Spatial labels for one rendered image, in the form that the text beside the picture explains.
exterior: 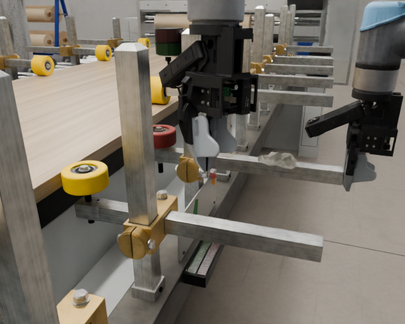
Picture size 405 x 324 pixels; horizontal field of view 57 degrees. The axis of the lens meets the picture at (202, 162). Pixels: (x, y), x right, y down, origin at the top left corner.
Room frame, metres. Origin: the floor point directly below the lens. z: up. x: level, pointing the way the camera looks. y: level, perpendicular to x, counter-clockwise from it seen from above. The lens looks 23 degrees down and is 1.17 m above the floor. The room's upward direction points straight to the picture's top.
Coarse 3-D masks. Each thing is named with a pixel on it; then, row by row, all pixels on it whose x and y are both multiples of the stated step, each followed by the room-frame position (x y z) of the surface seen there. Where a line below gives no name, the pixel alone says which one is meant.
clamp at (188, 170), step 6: (180, 162) 0.74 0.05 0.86; (186, 162) 0.72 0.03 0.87; (192, 162) 0.72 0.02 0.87; (180, 168) 0.72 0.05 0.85; (186, 168) 0.72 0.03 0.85; (192, 168) 0.72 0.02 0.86; (198, 168) 0.72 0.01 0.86; (180, 174) 0.72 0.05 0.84; (186, 174) 0.72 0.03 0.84; (192, 174) 0.72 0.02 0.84; (198, 174) 0.71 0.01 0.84; (186, 180) 0.72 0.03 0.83; (192, 180) 0.72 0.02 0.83; (198, 180) 0.73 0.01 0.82
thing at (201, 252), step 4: (204, 244) 0.66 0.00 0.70; (208, 244) 0.66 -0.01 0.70; (200, 248) 0.65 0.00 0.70; (204, 248) 0.65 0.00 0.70; (200, 252) 0.64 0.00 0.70; (204, 252) 0.64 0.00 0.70; (196, 256) 0.62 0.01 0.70; (200, 256) 0.62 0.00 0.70; (196, 260) 0.61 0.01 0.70; (200, 260) 0.61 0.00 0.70; (192, 264) 0.60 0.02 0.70; (196, 264) 0.60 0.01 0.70; (188, 268) 0.59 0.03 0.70; (192, 268) 0.59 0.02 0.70; (196, 268) 0.59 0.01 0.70; (188, 272) 0.58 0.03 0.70; (192, 272) 0.57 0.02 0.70
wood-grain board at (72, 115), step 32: (96, 64) 1.90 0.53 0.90; (160, 64) 1.90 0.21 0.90; (32, 96) 1.19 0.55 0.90; (64, 96) 1.19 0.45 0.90; (96, 96) 1.19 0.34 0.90; (32, 128) 0.86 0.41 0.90; (64, 128) 0.86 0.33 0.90; (96, 128) 0.86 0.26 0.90; (32, 160) 0.66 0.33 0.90; (64, 160) 0.66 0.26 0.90; (96, 160) 0.71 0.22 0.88
